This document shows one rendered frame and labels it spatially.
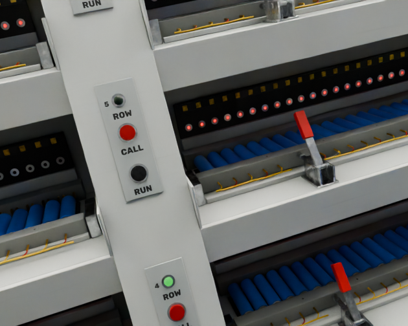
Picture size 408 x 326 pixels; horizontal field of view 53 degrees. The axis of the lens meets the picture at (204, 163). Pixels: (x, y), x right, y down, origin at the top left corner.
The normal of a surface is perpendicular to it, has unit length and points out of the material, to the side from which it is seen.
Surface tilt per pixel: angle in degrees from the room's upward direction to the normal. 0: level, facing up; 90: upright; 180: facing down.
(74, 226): 108
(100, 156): 90
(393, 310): 18
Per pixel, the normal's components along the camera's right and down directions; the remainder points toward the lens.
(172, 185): 0.20, 0.01
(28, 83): 0.27, 0.31
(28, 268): -0.18, -0.91
